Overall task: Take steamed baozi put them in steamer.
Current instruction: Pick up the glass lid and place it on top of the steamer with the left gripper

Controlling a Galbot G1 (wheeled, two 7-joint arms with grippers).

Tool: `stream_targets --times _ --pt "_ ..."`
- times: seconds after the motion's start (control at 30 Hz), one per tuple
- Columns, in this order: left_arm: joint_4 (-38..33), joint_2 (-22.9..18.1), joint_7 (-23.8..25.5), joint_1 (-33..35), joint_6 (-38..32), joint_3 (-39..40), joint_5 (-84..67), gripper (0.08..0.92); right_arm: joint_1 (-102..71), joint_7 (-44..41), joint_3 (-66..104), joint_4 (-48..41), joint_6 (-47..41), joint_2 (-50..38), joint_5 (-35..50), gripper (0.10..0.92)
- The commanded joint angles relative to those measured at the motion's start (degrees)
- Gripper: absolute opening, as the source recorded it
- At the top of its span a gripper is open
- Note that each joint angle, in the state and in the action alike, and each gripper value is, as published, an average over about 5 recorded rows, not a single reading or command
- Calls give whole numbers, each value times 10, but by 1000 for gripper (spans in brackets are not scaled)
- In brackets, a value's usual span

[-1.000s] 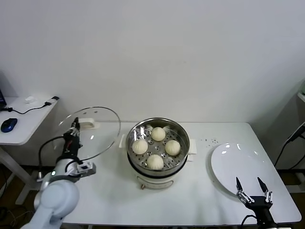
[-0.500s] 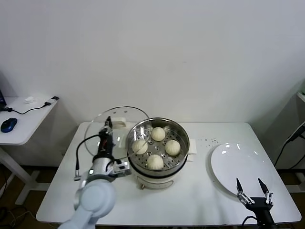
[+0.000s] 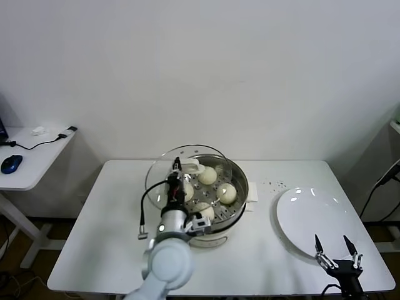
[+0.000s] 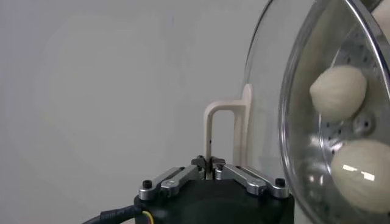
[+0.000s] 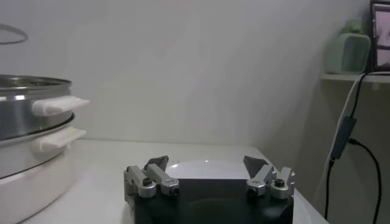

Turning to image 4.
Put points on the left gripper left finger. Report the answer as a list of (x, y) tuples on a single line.
[(179, 178)]

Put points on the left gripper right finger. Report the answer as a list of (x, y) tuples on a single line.
[(243, 178)]

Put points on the glass pot lid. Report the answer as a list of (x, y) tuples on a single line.
[(265, 76)]

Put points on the white steamed baozi bun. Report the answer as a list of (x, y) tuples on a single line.
[(362, 182), (338, 92)]

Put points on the steel steamer basket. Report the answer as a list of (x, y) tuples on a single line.
[(350, 54)]

